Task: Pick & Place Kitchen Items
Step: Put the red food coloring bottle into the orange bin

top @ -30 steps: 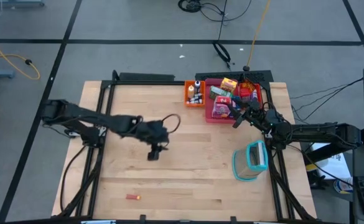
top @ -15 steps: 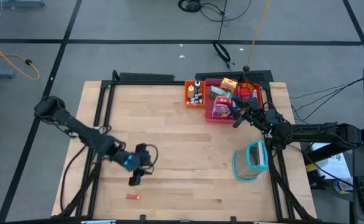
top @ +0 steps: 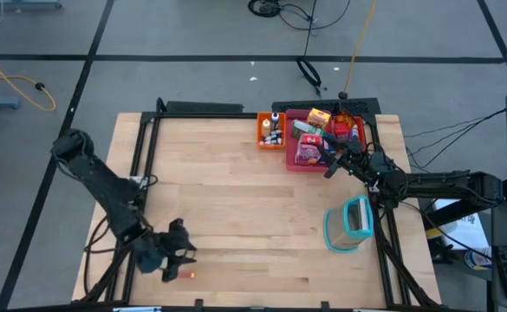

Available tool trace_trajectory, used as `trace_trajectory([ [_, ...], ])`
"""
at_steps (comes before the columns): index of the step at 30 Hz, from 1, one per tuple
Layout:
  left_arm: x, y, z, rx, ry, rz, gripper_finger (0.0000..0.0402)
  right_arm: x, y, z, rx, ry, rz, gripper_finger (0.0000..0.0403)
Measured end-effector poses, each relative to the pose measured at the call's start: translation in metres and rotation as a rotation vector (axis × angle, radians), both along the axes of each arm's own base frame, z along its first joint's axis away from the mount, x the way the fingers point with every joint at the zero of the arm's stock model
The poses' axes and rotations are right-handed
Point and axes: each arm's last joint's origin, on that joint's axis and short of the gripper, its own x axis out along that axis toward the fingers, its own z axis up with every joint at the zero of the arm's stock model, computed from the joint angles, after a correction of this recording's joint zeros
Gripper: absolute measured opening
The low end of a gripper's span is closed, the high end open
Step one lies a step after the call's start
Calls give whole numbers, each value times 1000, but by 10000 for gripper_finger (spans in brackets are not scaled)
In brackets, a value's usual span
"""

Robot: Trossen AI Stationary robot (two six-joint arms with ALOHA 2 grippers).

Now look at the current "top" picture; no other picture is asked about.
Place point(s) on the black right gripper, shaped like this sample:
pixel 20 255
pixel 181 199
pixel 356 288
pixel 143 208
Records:
pixel 372 171

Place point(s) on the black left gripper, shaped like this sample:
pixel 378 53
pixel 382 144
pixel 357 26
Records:
pixel 160 251

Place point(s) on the red small box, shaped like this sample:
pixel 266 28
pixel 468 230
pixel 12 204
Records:
pixel 342 131

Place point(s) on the purple cereal box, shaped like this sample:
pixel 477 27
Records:
pixel 307 154

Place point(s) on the red cereal box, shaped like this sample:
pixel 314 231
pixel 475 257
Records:
pixel 311 138

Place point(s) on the green cereal box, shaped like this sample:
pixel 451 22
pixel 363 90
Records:
pixel 307 128

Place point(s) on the yellow Corn Pops cereal box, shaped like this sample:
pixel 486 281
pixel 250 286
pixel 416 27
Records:
pixel 318 118

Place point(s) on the black squeeze bottle white label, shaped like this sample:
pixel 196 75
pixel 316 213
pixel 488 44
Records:
pixel 274 119

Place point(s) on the orange squeeze bottle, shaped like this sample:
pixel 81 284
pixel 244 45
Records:
pixel 266 128

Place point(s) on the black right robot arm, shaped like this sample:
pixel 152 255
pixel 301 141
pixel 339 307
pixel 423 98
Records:
pixel 443 182

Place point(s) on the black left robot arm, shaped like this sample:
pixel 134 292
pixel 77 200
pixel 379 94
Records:
pixel 105 190

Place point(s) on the small red tube yellow cap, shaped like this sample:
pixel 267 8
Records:
pixel 188 274

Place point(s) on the red plastic basket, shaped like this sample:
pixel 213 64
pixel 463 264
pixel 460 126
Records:
pixel 362 130

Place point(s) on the pink plastic bin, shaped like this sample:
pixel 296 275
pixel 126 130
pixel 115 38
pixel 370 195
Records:
pixel 309 169

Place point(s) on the black table clamp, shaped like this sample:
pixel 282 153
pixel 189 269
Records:
pixel 199 304
pixel 324 305

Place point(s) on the black perforated panel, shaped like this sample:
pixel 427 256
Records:
pixel 357 106

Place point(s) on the orange plastic basket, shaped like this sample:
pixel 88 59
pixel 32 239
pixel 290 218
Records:
pixel 259 143

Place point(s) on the black desk bar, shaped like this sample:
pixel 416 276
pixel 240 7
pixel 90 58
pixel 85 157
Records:
pixel 461 210

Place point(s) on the white paper sheet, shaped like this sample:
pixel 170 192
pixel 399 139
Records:
pixel 465 229

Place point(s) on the black flat panel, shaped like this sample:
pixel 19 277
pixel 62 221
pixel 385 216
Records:
pixel 205 107

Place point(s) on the black aluminium table frame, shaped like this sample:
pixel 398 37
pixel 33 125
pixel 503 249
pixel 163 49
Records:
pixel 218 115

